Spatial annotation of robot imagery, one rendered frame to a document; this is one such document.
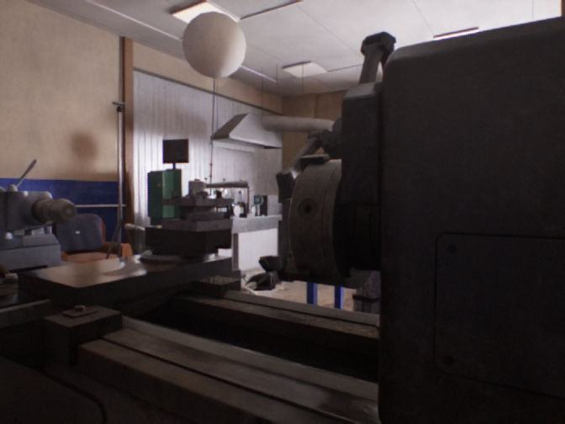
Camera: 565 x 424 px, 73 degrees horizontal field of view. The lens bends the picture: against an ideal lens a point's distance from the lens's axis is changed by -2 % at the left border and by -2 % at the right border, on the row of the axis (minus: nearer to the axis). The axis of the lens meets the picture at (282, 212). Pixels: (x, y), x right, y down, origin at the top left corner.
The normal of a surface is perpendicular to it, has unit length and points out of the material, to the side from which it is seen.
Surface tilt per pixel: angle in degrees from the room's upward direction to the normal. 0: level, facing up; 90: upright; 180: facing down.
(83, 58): 90
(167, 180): 90
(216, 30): 98
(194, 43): 111
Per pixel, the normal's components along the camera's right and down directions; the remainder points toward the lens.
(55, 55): 0.84, 0.02
